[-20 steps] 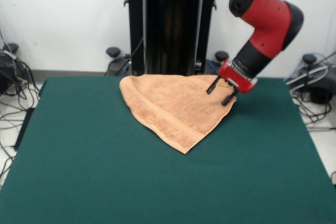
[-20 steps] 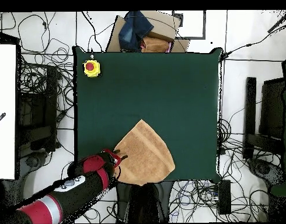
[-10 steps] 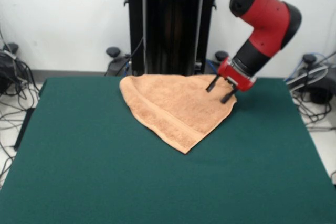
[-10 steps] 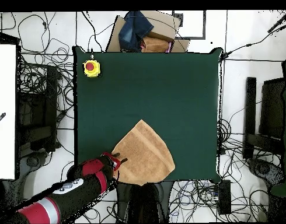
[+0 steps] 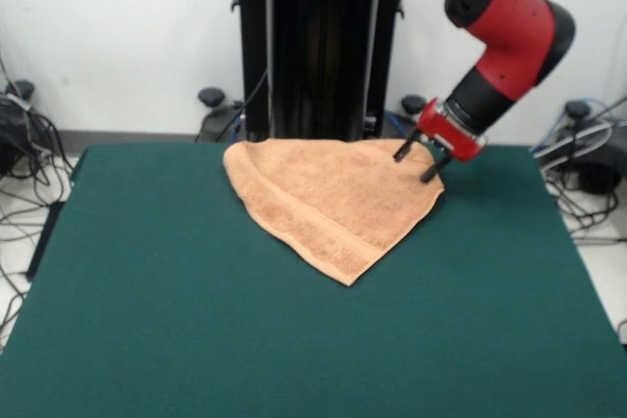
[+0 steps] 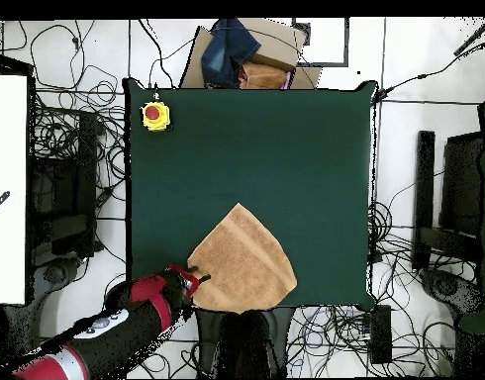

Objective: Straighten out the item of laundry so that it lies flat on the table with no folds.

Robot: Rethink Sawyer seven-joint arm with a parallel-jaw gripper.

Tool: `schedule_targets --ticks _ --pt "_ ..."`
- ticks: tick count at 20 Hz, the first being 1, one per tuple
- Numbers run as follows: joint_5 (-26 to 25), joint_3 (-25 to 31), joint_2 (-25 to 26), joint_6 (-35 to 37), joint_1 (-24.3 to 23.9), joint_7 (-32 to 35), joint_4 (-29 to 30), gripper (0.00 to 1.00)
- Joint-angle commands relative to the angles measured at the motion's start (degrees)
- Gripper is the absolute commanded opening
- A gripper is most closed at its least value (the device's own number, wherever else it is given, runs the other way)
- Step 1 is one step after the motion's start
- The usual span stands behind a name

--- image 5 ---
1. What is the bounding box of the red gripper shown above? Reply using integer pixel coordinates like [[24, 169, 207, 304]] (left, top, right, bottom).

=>
[[392, 98, 490, 184]]

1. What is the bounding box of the tan terry towel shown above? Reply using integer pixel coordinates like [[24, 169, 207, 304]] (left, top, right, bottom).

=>
[[222, 137, 446, 289]]

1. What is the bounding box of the dark green tablecloth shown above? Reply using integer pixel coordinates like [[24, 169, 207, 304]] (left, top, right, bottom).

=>
[[0, 143, 627, 418]]

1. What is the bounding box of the blue cable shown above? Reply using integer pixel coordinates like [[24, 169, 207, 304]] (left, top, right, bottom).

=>
[[530, 97, 613, 153], [381, 112, 410, 143]]

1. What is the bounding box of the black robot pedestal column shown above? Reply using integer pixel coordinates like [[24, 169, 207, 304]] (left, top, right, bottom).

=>
[[228, 0, 442, 145]]

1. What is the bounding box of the black caster base with cables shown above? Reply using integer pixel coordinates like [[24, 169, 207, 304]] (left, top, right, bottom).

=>
[[533, 99, 627, 195], [0, 79, 39, 177]]

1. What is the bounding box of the black cable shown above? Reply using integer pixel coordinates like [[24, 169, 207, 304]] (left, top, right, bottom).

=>
[[215, 68, 270, 143]]

